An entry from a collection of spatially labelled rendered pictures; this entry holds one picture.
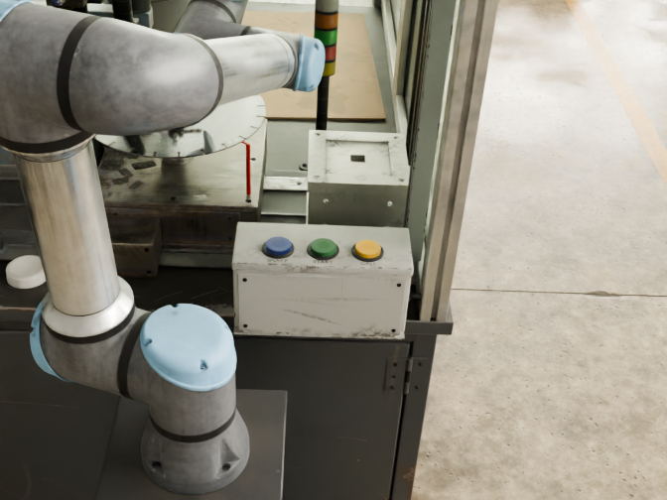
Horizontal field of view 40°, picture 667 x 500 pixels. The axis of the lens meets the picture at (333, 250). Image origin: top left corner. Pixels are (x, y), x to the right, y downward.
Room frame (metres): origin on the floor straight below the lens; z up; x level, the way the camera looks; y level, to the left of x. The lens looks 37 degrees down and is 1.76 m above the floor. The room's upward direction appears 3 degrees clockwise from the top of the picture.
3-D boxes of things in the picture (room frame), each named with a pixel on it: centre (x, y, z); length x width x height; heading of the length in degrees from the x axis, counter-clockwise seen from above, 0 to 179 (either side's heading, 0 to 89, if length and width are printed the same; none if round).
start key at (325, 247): (1.13, 0.02, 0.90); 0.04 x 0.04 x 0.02
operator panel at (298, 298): (1.14, 0.02, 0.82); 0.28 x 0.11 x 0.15; 92
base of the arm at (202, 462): (0.84, 0.18, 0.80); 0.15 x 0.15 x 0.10
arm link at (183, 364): (0.84, 0.18, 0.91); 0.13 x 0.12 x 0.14; 74
